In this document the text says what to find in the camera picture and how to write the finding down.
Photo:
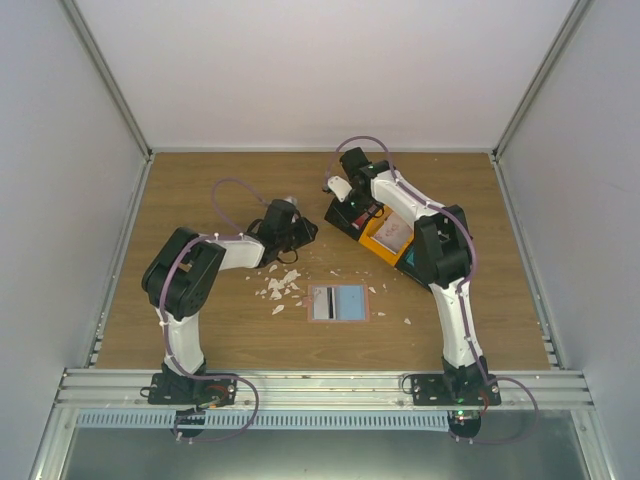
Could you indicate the grey slotted cable duct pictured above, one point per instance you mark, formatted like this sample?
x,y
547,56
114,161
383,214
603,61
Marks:
x,y
274,420

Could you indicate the aluminium mounting rail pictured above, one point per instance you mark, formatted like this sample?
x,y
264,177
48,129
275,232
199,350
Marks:
x,y
325,390

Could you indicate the teal card stack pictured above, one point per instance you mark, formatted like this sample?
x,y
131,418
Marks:
x,y
408,258

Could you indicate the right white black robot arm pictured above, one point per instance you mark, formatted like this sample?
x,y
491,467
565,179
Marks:
x,y
423,239

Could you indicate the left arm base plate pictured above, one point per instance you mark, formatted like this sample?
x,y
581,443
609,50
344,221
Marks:
x,y
169,388

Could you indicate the orange bin middle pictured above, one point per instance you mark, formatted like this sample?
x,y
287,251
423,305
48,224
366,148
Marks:
x,y
369,243

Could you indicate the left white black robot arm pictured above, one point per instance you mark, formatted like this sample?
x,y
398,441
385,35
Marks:
x,y
180,278

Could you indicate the black bin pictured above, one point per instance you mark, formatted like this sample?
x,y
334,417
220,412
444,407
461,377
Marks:
x,y
342,221
406,265

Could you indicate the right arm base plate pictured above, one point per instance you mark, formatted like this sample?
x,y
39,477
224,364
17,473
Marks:
x,y
435,389

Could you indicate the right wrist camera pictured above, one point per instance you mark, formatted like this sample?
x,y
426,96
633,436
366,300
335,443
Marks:
x,y
339,187

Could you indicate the white red cards far bin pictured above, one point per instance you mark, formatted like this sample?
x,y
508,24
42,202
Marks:
x,y
375,210

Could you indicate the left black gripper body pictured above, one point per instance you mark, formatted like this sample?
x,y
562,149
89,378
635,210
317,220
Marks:
x,y
292,242

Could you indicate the white paper scraps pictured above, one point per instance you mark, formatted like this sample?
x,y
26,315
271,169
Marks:
x,y
276,292

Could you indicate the white card red blotches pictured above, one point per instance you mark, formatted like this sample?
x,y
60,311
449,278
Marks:
x,y
323,306

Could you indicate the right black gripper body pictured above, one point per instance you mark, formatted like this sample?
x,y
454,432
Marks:
x,y
353,193

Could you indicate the black bin far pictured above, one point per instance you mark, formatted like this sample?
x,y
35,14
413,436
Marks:
x,y
342,221

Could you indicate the black bin near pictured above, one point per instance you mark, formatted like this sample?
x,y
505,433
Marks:
x,y
406,265

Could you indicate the pink clear card holder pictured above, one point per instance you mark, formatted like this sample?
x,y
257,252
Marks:
x,y
352,303

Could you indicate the white red card orange bin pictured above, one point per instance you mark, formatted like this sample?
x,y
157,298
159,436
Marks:
x,y
393,234

